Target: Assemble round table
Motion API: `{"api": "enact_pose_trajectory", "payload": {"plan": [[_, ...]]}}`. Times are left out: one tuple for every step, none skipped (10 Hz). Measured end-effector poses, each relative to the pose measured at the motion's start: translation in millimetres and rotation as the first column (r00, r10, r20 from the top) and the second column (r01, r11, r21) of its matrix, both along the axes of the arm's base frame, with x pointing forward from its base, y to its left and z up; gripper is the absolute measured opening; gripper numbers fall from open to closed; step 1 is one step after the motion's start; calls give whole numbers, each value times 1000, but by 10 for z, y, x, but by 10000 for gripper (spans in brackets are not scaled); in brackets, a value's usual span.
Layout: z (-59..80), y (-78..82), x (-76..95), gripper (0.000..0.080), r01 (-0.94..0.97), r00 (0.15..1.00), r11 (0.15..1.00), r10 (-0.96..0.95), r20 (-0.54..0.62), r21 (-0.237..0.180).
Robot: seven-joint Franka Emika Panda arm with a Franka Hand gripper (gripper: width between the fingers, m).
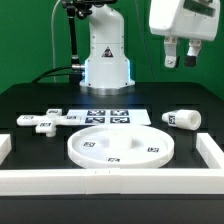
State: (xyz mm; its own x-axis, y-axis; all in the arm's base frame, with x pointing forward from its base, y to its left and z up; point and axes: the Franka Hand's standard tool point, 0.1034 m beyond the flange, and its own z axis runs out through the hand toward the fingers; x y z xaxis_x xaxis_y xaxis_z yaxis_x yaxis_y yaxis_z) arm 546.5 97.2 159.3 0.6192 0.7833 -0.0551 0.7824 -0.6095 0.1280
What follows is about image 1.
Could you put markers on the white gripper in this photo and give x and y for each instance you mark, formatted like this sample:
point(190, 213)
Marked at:
point(189, 19)

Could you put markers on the white round table top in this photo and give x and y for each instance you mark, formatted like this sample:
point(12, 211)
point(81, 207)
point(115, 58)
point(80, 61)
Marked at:
point(120, 146)

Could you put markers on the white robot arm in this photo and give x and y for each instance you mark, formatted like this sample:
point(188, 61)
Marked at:
point(107, 70)

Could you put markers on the white marker sheet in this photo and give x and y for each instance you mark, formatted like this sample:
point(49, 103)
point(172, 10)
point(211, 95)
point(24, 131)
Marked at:
point(110, 116)

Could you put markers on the white obstacle fence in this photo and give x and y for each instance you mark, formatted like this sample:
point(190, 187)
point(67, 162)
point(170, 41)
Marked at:
point(122, 181)

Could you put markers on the white cross-shaped table base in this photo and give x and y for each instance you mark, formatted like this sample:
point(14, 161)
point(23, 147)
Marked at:
point(48, 123)

